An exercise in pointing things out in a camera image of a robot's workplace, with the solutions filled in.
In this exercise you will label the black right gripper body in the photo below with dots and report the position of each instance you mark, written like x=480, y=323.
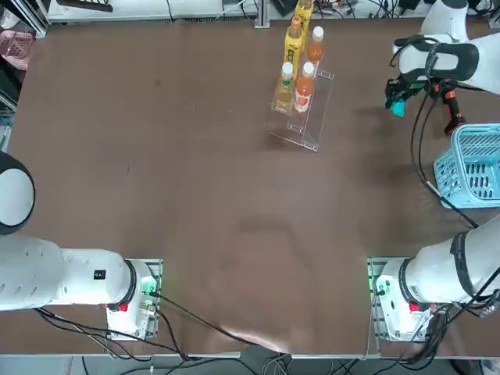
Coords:
x=402, y=85

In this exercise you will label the aluminium corner post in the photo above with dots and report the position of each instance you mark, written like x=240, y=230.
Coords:
x=494, y=21
x=37, y=23

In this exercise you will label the light blue plastic basket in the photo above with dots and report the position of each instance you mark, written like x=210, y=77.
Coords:
x=468, y=206

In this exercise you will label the orange juice bottle white cap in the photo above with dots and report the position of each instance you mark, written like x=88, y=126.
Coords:
x=304, y=91
x=315, y=48

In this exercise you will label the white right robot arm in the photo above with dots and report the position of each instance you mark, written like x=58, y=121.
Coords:
x=441, y=273

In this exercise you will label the orange black barcode scanner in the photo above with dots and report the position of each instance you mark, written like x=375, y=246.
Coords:
x=454, y=113

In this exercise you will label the clear acrylic stepped shelf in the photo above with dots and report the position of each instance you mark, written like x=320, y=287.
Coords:
x=312, y=117

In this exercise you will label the aluminium frame post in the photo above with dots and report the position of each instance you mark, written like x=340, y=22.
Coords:
x=261, y=17

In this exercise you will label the teal potato chips packet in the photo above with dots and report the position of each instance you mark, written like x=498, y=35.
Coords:
x=398, y=108

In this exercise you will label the pale tea bottle green label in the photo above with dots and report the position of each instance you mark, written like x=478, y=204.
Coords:
x=285, y=88

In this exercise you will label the yellow drink bottle orange cap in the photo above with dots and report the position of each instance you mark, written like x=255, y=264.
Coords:
x=304, y=9
x=293, y=45

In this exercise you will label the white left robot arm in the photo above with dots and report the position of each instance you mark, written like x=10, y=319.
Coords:
x=78, y=273

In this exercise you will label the pink plastic basket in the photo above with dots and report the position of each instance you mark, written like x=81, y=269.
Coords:
x=15, y=47

